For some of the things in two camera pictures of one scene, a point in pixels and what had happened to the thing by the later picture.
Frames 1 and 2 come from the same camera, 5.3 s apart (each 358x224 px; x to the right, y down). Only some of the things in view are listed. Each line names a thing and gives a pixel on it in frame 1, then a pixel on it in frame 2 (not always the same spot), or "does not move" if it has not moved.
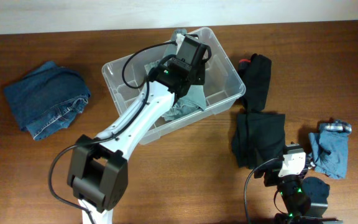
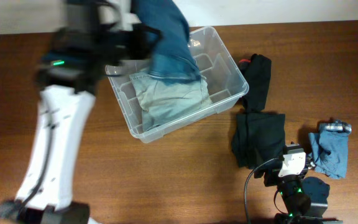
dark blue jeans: (48, 98) → (174, 60)
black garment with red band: (255, 74) does not move
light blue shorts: (329, 149) does not move
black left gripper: (199, 73) → (147, 45)
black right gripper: (271, 171) does not move
